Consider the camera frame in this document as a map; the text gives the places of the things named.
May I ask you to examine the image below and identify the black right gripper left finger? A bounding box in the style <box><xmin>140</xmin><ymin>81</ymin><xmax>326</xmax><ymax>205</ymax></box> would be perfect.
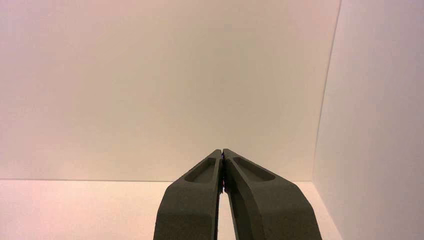
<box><xmin>153</xmin><ymin>149</ymin><xmax>224</xmax><ymax>240</ymax></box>

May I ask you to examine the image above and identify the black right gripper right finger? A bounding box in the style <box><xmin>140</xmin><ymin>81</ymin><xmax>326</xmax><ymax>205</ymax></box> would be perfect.
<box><xmin>223</xmin><ymin>148</ymin><xmax>323</xmax><ymax>240</ymax></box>

